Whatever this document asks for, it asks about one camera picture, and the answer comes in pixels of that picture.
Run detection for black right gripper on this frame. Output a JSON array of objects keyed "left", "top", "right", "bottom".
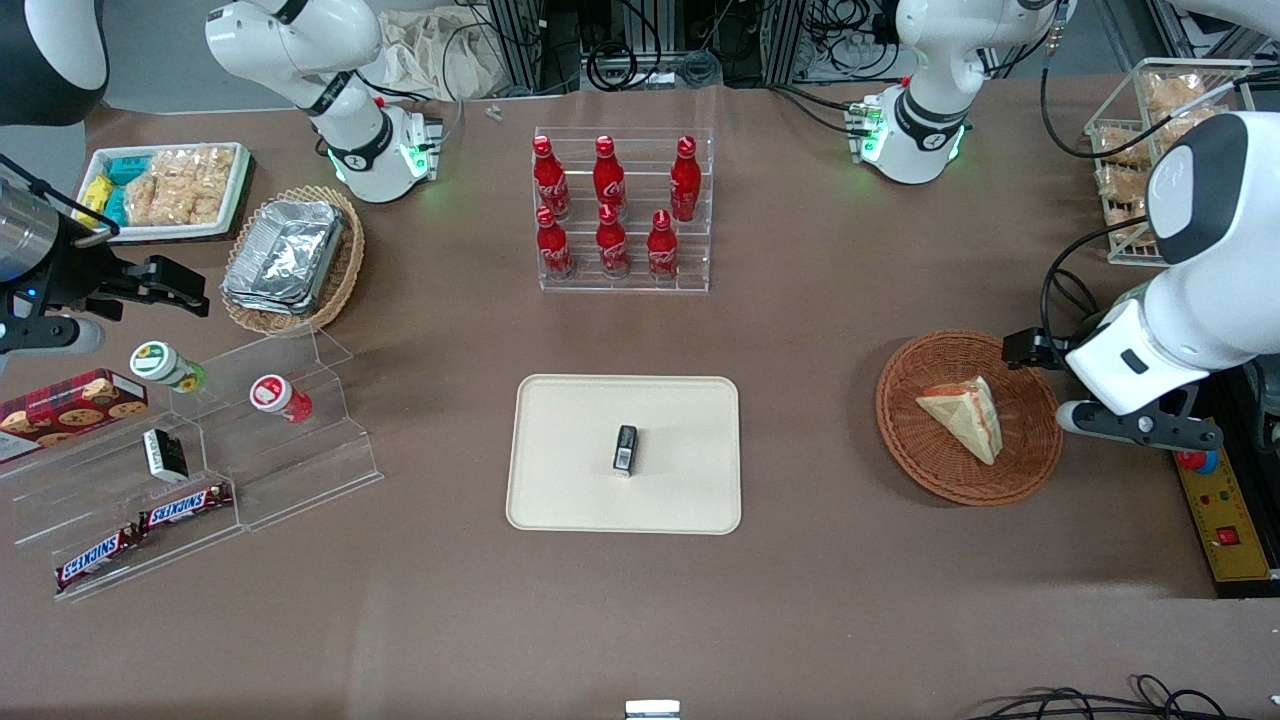
[{"left": 36, "top": 220, "right": 212, "bottom": 321}]

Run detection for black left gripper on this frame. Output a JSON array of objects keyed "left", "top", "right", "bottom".
[{"left": 1003, "top": 328, "right": 1071, "bottom": 372}]

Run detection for triangle sandwich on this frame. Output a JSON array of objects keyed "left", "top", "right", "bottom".
[{"left": 915, "top": 375, "right": 1003, "bottom": 467}]

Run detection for white rectangular snack tray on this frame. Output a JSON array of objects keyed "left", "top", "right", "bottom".
[{"left": 74, "top": 142, "right": 253, "bottom": 244}]

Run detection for round brown wicker basket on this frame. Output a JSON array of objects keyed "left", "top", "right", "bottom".
[{"left": 876, "top": 330, "right": 1065, "bottom": 507}]

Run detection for oval light wicker basket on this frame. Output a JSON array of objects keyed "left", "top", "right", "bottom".
[{"left": 219, "top": 184, "right": 367, "bottom": 337}]

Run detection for beige plastic serving tray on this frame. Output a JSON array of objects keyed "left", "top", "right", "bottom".
[{"left": 505, "top": 374, "right": 743, "bottom": 536}]

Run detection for green capped drink bottle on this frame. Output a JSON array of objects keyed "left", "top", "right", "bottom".
[{"left": 129, "top": 341, "right": 208, "bottom": 394}]

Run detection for small rice cracker bag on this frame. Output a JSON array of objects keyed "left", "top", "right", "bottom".
[{"left": 123, "top": 175, "right": 161, "bottom": 228}]

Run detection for large rice cracker bag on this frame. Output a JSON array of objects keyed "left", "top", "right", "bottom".
[{"left": 152, "top": 146, "right": 241, "bottom": 227}]

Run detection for stacked aluminium foil trays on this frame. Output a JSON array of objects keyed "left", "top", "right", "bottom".
[{"left": 221, "top": 199, "right": 347, "bottom": 317}]

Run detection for red small drink bottle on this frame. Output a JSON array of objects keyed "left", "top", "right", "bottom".
[{"left": 249, "top": 374, "right": 314, "bottom": 424}]

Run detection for red plaid cookie box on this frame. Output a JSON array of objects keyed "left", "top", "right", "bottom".
[{"left": 0, "top": 369, "right": 150, "bottom": 464}]

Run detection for small black white box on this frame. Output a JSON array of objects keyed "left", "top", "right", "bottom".
[{"left": 142, "top": 427, "right": 190, "bottom": 484}]

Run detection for clear acrylic step shelf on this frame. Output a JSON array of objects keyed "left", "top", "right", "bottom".
[{"left": 0, "top": 324, "right": 384, "bottom": 603}]

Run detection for Snickers chocolate bar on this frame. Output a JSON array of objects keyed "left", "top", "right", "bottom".
[
  {"left": 137, "top": 482, "right": 234, "bottom": 532},
  {"left": 54, "top": 526, "right": 142, "bottom": 590}
]

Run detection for yellow emergency stop box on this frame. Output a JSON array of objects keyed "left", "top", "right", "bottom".
[{"left": 1172, "top": 415, "right": 1280, "bottom": 601}]

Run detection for beige cloth bag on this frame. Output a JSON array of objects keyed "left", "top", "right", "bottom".
[{"left": 372, "top": 6, "right": 523, "bottom": 103}]

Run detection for red cola bottle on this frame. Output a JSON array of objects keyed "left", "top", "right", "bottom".
[
  {"left": 595, "top": 204, "right": 631, "bottom": 278},
  {"left": 592, "top": 135, "right": 628, "bottom": 219},
  {"left": 532, "top": 136, "right": 572, "bottom": 222},
  {"left": 535, "top": 206, "right": 577, "bottom": 281},
  {"left": 669, "top": 136, "right": 703, "bottom": 223},
  {"left": 646, "top": 210, "right": 682, "bottom": 281}
]

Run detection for clear acrylic bottle rack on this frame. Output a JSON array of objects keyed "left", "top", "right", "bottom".
[{"left": 532, "top": 126, "right": 714, "bottom": 295}]

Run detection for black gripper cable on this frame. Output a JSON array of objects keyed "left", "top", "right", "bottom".
[
  {"left": 1037, "top": 222, "right": 1161, "bottom": 346},
  {"left": 0, "top": 152, "right": 123, "bottom": 241}
]

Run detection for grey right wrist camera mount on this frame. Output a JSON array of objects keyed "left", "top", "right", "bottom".
[{"left": 0, "top": 288, "right": 107, "bottom": 358}]

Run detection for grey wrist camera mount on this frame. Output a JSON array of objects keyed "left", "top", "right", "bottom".
[
  {"left": 1057, "top": 398, "right": 1224, "bottom": 453},
  {"left": 0, "top": 288, "right": 107, "bottom": 358}
]

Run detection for white wire basket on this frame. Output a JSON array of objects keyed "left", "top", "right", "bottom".
[{"left": 1084, "top": 57, "right": 1257, "bottom": 267}]

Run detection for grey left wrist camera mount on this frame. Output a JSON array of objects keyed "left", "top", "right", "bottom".
[{"left": 1057, "top": 398, "right": 1224, "bottom": 453}]

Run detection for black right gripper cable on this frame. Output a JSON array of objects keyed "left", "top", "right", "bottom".
[{"left": 0, "top": 152, "right": 123, "bottom": 241}]

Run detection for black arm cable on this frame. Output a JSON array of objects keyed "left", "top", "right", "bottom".
[{"left": 1037, "top": 25, "right": 1257, "bottom": 161}]

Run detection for black base cables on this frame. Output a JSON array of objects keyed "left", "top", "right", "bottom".
[{"left": 768, "top": 82, "right": 869, "bottom": 138}]

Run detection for black floor cables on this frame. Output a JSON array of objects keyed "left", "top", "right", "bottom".
[{"left": 965, "top": 673, "right": 1280, "bottom": 720}]

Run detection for aluminium frame rack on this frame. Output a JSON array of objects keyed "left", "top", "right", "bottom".
[{"left": 482, "top": 0, "right": 901, "bottom": 93}]

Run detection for coiled black cable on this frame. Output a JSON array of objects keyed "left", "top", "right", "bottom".
[{"left": 584, "top": 38, "right": 657, "bottom": 94}]

